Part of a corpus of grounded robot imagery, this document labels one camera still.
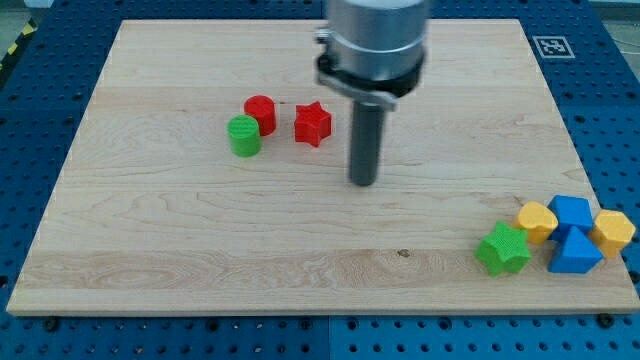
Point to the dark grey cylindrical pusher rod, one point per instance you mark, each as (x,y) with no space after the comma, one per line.
(367,128)

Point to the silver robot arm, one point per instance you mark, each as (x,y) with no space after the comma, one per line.
(373,54)

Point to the red star block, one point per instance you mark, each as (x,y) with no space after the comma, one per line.
(312,124)

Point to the green star block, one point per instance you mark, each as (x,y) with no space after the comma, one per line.
(504,249)

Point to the red cylinder block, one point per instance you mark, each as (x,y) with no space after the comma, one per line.
(262,108)

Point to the green cylinder block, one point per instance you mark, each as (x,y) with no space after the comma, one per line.
(244,136)

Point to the wooden board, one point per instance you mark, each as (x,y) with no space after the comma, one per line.
(154,215)

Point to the white fiducial marker tag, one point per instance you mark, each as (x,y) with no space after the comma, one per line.
(553,47)

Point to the yellow heart block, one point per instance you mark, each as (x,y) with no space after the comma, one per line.
(537,220)

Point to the blue cube block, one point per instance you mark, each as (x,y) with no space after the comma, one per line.
(570,212)

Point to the blue triangle block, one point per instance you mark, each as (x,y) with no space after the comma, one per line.
(576,254)

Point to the yellow hexagon block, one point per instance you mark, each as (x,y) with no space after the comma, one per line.
(612,232)

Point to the yellow black hazard tape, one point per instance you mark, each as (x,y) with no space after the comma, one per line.
(18,47)

